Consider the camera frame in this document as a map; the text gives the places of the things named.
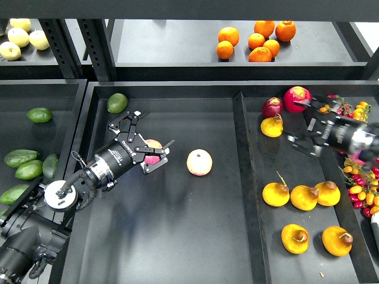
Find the orange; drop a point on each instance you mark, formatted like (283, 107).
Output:
(260, 54)
(229, 34)
(285, 31)
(265, 28)
(224, 50)

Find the pale pink apple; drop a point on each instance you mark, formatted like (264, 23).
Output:
(199, 162)

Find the black metal shelf frame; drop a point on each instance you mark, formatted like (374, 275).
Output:
(334, 11)

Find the pale yellow pear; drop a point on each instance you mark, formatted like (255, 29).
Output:
(10, 51)
(19, 37)
(23, 23)
(39, 40)

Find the pink apple right tray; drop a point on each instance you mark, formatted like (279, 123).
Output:
(361, 157)

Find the pale yellow pear right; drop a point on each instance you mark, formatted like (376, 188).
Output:
(39, 40)

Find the cherry tomato cluster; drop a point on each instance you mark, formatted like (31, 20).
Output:
(361, 180)
(359, 111)

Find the pale yellow pear centre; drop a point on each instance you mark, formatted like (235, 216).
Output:
(19, 37)

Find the upper cherry tomato cluster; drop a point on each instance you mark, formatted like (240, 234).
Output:
(359, 111)

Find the pale yellow pear front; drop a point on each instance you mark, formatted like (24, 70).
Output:
(10, 51)

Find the green avocado at tray corner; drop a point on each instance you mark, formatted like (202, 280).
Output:
(117, 103)

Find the green avocado upper left tray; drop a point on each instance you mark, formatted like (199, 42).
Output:
(39, 115)

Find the lower cherry tomato cluster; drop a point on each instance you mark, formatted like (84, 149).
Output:
(361, 180)

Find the orange right small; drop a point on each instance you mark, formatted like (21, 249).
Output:
(273, 46)

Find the orange centre small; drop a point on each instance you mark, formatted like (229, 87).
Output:
(256, 40)

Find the orange small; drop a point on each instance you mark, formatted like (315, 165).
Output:
(273, 46)
(256, 40)

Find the pale yellow pear top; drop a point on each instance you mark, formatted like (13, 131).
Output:
(23, 23)

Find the black left tray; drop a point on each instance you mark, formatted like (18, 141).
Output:
(60, 135)

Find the large red apple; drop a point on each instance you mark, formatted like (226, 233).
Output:
(296, 94)

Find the pink red apple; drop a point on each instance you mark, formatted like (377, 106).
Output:
(152, 159)

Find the dark red apple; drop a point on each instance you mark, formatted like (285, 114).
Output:
(272, 107)

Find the orange far left top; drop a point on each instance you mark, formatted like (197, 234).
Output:
(229, 34)

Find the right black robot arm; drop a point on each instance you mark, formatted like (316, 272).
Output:
(367, 134)

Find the orange front bottom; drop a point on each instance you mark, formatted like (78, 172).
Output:
(260, 54)

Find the large black centre tray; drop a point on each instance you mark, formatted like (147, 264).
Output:
(175, 227)

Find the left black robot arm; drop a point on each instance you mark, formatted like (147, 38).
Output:
(35, 226)

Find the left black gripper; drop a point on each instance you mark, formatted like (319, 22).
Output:
(129, 148)

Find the orange top right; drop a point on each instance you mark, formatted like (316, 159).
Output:
(285, 31)

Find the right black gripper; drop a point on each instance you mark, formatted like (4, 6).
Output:
(335, 132)

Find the dark avocado near tray wall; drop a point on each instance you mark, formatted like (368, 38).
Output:
(49, 166)

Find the orange top centre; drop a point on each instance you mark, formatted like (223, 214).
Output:
(265, 28)

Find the orange far left bottom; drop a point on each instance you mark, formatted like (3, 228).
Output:
(224, 50)

